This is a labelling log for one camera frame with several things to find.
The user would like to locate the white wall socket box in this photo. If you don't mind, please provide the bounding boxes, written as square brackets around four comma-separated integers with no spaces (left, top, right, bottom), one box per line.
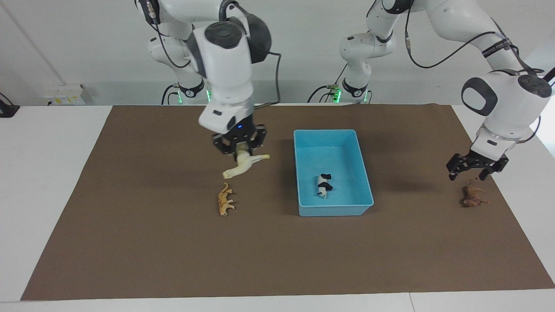
[43,84,86,106]

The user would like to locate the cream camel toy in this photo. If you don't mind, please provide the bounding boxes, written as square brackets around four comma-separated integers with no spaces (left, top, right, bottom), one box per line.
[222,149,271,180]

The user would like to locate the black device on table edge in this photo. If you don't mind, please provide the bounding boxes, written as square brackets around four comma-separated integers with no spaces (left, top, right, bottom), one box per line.
[0,93,20,118]

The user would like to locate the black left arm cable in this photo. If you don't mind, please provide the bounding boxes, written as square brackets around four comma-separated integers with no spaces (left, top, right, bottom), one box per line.
[405,0,545,75]

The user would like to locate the brown lion toy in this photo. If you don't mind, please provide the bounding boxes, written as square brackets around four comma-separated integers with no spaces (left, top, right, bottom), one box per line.
[460,185,489,208]

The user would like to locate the black and white panda toy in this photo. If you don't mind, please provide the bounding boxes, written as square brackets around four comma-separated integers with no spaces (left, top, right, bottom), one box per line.
[315,173,334,199]

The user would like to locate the black base cable bundle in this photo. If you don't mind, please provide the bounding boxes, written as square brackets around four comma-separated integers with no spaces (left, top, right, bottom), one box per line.
[307,64,349,104]
[161,84,181,105]

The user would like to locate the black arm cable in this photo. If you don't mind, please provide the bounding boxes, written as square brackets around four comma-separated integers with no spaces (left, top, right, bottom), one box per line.
[405,0,545,75]
[219,0,281,109]

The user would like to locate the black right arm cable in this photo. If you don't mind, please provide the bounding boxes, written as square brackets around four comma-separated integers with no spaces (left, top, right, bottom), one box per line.
[219,0,281,109]

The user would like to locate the orange striped tiger toy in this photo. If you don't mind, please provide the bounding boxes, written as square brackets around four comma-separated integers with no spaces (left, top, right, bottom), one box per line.
[217,182,236,217]

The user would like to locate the brown table mat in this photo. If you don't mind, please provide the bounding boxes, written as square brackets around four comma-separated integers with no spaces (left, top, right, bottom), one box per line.
[20,104,555,301]

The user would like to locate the light blue storage box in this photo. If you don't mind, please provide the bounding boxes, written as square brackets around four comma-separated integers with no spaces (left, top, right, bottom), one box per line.
[294,129,374,217]

